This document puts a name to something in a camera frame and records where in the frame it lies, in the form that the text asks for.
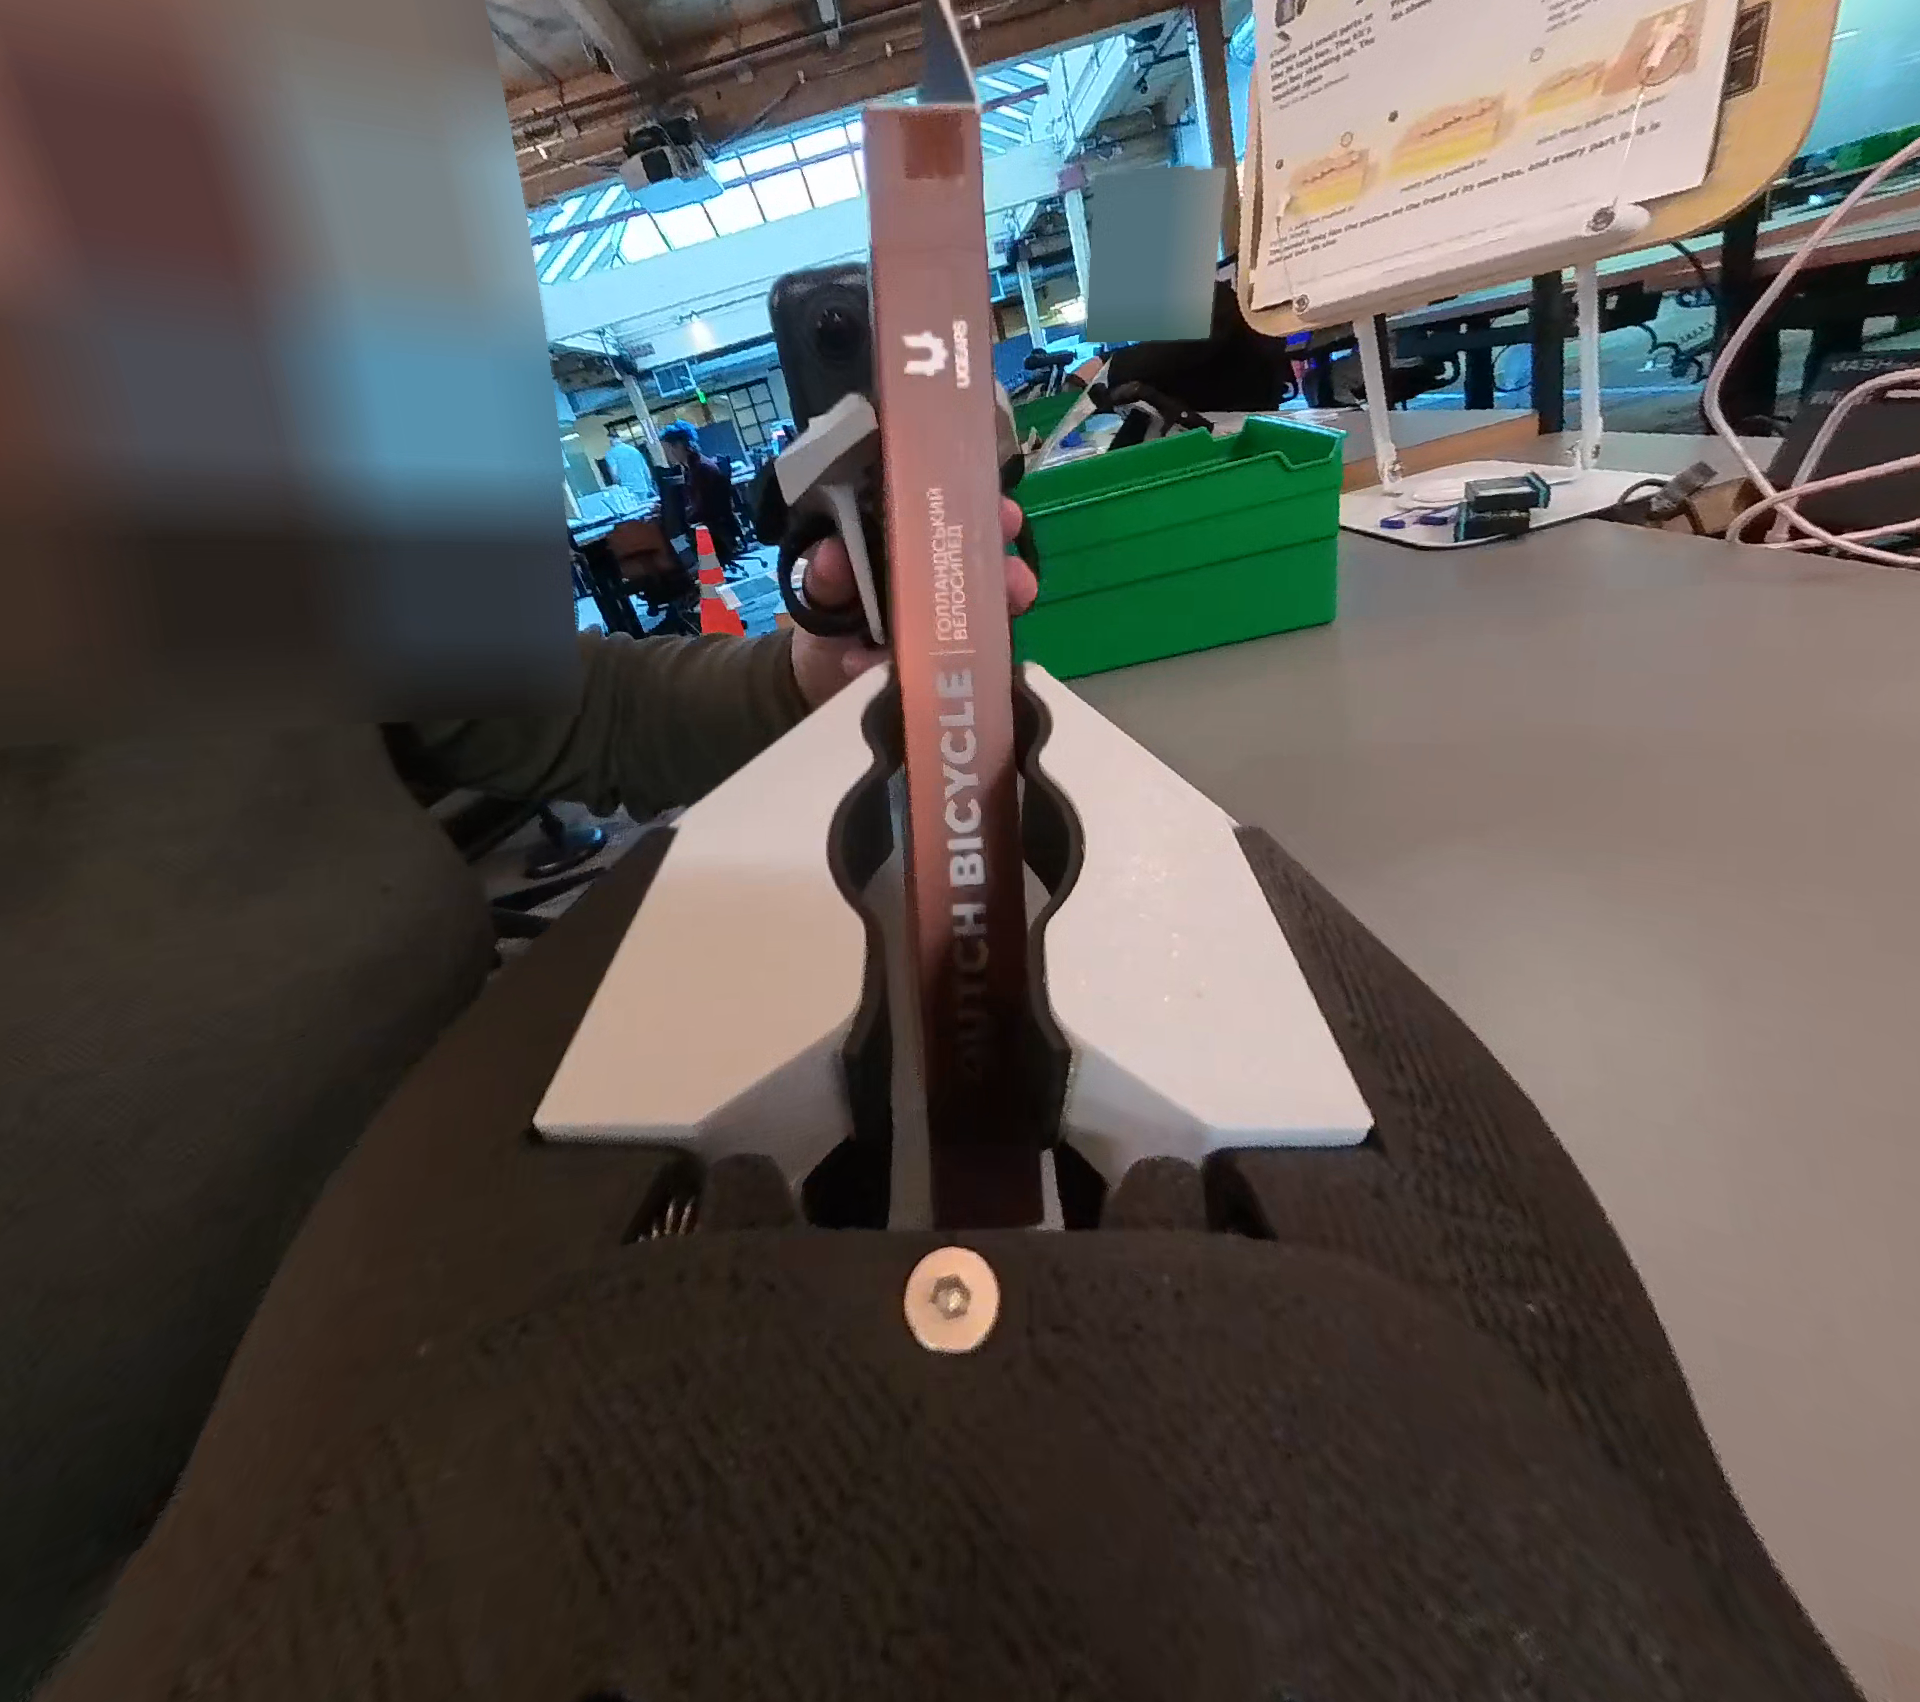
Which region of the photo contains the black office chair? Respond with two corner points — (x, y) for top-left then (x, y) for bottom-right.
(381, 719), (610, 887)

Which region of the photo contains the orange traffic cone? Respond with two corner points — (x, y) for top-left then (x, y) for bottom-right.
(689, 526), (747, 640)

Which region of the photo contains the green plastic bin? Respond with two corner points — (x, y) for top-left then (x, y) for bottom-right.
(1008, 413), (1347, 684)

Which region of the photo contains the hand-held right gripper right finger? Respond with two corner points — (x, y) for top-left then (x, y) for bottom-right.
(1024, 658), (1378, 1173)

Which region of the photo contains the wooden board stand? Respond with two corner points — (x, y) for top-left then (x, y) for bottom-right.
(1236, 0), (1884, 553)

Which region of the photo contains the printed instruction sheet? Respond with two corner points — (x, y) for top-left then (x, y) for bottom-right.
(1248, 0), (1779, 312)

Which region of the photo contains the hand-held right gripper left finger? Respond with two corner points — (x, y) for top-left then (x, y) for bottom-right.
(527, 658), (906, 1180)

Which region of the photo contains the black case with label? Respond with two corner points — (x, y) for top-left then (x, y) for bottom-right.
(1769, 358), (1920, 535)

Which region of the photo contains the brown model kit box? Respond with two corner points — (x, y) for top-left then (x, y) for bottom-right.
(862, 0), (1052, 1237)

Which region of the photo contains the pink cable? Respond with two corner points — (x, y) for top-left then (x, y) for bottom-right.
(1701, 134), (1920, 565)

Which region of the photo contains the ceiling projector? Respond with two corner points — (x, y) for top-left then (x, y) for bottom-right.
(617, 118), (710, 193)

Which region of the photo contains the person's left hand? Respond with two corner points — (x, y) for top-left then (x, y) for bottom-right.
(783, 498), (1041, 715)

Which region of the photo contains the person's left forearm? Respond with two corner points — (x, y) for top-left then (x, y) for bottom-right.
(374, 626), (812, 834)

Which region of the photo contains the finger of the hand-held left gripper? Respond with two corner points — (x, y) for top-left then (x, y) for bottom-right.
(771, 395), (881, 510)

